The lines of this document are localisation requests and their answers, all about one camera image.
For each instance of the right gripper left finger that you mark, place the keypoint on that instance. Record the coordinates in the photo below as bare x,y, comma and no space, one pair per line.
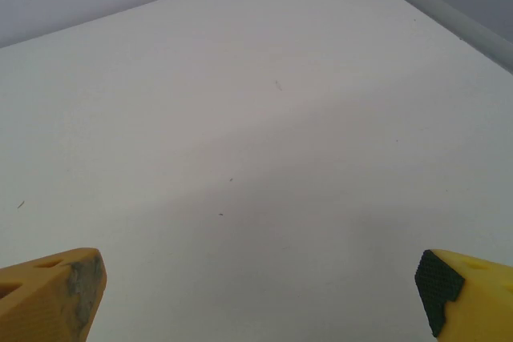
36,302

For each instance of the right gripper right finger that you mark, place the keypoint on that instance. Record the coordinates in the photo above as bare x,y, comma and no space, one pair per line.
481,302

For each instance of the aluminium side rail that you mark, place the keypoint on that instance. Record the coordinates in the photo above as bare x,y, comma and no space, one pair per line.
461,25

